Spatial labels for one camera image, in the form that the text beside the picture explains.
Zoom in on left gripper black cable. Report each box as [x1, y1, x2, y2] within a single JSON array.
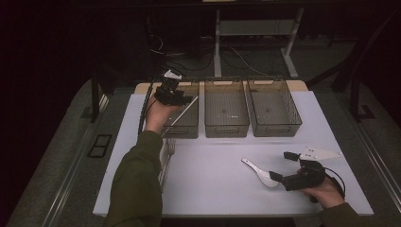
[[137, 78, 159, 135]]

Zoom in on silver serrated table knife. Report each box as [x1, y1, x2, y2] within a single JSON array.
[[158, 143, 170, 194]]

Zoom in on white metal table frame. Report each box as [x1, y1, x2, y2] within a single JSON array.
[[213, 8, 305, 79]]

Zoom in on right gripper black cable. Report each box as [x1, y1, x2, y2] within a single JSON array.
[[324, 166, 347, 199]]

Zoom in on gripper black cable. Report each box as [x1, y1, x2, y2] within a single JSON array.
[[137, 78, 159, 135], [324, 166, 347, 199]]

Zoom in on white ceramic spoon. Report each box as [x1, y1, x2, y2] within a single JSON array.
[[240, 157, 280, 189]]

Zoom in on person's left hand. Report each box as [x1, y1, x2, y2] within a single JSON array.
[[144, 95, 183, 135]]

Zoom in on white floor cable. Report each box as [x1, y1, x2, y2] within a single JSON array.
[[229, 46, 270, 78]]

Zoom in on black metal stand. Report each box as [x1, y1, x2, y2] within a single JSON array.
[[349, 77, 376, 123]]

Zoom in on silver metal fork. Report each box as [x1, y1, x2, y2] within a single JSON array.
[[166, 138, 178, 171]]

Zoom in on white table mat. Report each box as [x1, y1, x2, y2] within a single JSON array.
[[93, 90, 375, 218]]

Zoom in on smoky transparent plastic bin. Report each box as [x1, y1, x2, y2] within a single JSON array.
[[246, 78, 303, 138], [153, 79, 201, 140], [203, 79, 251, 139]]

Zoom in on black floor cables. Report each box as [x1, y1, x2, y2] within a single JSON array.
[[147, 32, 216, 79]]

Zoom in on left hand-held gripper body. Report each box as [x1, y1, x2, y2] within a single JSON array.
[[153, 69, 190, 107]]

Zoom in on person's right hand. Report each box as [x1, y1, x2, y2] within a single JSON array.
[[301, 178, 345, 210]]

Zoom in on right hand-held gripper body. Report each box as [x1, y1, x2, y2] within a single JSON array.
[[281, 145, 343, 192]]

